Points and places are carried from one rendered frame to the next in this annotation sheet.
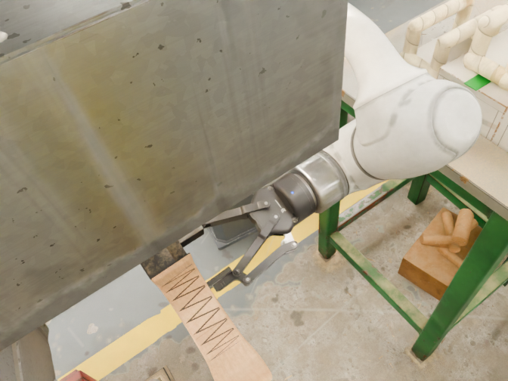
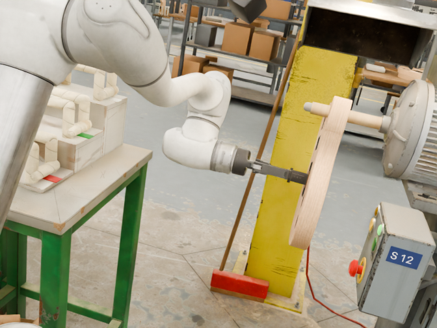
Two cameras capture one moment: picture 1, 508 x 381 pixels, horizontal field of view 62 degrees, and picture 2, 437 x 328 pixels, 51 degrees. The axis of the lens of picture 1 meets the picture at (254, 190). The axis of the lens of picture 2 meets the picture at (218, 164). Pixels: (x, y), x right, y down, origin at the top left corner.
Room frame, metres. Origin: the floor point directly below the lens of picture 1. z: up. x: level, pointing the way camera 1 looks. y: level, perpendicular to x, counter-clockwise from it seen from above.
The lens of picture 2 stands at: (1.39, 0.61, 1.52)
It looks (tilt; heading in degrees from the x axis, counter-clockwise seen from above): 22 degrees down; 217
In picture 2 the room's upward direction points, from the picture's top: 11 degrees clockwise
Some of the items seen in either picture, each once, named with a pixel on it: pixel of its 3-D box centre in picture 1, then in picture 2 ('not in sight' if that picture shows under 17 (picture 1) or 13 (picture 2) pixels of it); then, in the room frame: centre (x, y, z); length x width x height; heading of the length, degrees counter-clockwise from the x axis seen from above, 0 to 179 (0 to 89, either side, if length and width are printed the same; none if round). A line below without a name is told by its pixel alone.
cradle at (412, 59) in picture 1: (418, 65); (45, 170); (0.77, -0.43, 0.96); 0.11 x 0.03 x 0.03; 26
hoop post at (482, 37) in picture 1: (479, 45); (68, 121); (0.67, -0.48, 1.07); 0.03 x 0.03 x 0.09
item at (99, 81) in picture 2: not in sight; (99, 85); (0.52, -0.55, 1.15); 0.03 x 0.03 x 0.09
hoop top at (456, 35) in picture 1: (472, 27); (25, 132); (0.77, -0.53, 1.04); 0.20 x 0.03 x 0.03; 115
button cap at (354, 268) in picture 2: not in sight; (357, 269); (0.46, 0.36, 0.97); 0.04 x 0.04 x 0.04; 27
